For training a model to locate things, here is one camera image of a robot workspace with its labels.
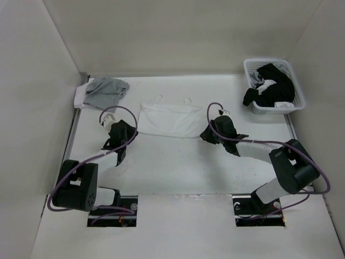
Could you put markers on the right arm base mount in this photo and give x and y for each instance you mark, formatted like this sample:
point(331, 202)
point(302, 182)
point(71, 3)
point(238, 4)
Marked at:
point(247, 214)

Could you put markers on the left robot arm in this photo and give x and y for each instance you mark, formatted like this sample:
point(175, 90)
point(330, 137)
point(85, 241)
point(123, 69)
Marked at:
point(77, 186)

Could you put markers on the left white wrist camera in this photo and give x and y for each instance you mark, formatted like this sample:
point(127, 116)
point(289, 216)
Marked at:
point(107, 121)

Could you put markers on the white plastic laundry basket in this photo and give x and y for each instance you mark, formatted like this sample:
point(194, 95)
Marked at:
point(252, 64)

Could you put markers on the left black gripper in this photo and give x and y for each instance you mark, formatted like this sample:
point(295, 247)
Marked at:
point(131, 131)

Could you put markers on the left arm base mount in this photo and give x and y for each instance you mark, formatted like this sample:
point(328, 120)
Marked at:
point(121, 214)

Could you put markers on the folded grey tank top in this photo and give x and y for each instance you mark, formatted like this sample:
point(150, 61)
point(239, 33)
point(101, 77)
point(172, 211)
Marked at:
point(104, 92)

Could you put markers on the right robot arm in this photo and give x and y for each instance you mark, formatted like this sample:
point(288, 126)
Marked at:
point(291, 163)

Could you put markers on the metal table edge rail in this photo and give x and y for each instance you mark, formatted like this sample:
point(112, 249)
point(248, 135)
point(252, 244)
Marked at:
point(69, 143)

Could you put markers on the white tank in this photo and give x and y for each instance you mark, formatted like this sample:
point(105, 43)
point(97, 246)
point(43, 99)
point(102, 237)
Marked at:
point(80, 96)
point(175, 120)

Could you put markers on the grey garment in basket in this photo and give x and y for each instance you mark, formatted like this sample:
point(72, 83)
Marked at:
point(256, 79)

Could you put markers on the folded white tank top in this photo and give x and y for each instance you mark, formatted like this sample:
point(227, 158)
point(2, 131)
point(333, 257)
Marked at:
point(80, 96)

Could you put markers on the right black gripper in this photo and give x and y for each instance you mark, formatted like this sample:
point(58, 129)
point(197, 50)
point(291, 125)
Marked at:
point(206, 135)

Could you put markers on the black tank top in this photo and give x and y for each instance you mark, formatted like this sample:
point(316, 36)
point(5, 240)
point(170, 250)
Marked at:
point(277, 87)

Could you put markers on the white garment in basket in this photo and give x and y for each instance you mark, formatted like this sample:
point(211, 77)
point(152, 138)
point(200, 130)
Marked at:
point(283, 105)

